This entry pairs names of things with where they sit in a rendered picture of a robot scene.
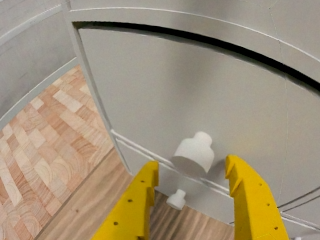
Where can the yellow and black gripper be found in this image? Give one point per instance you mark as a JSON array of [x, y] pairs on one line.
[[256, 215]]

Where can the white chest of drawers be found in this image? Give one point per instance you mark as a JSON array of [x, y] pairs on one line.
[[208, 26]]

